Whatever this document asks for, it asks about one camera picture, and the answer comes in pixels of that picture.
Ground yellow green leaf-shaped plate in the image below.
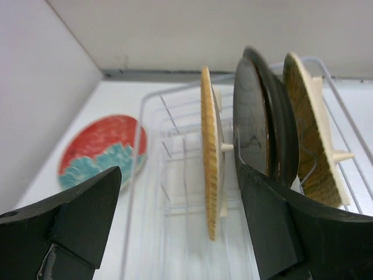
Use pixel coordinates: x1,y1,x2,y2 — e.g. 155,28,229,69
283,52,354,208

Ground grey plate with floral pattern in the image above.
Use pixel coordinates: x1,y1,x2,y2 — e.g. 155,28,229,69
233,57,270,176

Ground white wire dish rack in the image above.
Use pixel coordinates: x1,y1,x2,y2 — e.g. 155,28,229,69
121,57,372,279

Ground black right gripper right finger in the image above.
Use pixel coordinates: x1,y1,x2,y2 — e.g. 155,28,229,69
238,164,372,279

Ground brown rimmed cream plate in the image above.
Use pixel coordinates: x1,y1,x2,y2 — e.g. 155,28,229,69
243,46,300,188

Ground red and teal round plate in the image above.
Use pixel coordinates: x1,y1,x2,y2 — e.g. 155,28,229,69
58,114,138,190

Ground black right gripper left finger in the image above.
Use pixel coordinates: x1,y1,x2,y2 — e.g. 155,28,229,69
1,166,121,279

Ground orange woven-pattern plate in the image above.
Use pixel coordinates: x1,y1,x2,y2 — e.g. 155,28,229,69
200,66,234,242

